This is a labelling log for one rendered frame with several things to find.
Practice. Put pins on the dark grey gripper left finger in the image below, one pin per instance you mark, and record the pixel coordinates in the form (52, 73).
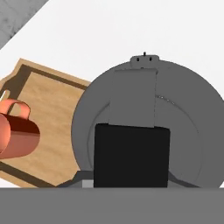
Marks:
(78, 180)

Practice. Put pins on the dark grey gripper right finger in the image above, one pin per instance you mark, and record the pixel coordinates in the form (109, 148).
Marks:
(176, 183)

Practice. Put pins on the wooden tray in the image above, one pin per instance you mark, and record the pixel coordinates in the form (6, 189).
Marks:
(55, 116)

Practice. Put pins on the copper mug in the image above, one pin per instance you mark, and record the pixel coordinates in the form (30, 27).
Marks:
(20, 140)

